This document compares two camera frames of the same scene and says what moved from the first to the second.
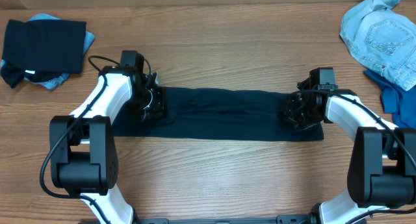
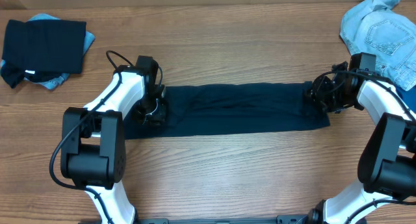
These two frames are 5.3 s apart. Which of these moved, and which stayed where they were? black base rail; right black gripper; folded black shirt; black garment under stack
Moved: right black gripper
Stayed: black garment under stack; black base rail; folded black shirt
